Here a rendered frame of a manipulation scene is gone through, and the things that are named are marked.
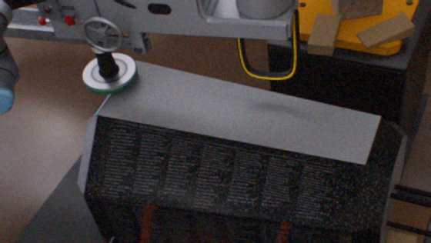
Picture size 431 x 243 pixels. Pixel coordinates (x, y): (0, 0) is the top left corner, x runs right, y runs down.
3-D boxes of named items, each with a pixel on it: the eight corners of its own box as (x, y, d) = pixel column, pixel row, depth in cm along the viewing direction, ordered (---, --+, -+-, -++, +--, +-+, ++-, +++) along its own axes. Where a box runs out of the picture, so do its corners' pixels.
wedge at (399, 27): (402, 21, 267) (403, 11, 263) (413, 35, 260) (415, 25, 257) (355, 34, 265) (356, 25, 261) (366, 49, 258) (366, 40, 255)
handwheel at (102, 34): (135, 37, 229) (125, 2, 218) (127, 55, 223) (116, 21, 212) (97, 34, 233) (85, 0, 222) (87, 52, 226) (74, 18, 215)
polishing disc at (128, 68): (98, 51, 267) (98, 49, 266) (145, 59, 260) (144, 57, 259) (74, 86, 254) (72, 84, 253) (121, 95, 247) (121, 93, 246)
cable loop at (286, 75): (302, 78, 237) (299, 9, 214) (300, 84, 235) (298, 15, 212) (242, 74, 243) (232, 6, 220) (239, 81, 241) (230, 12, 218)
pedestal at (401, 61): (310, 73, 366) (308, -40, 313) (429, 97, 343) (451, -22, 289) (267, 156, 328) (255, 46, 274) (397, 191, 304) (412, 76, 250)
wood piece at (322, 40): (317, 23, 273) (317, 13, 270) (341, 24, 271) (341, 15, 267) (307, 53, 261) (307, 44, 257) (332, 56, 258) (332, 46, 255)
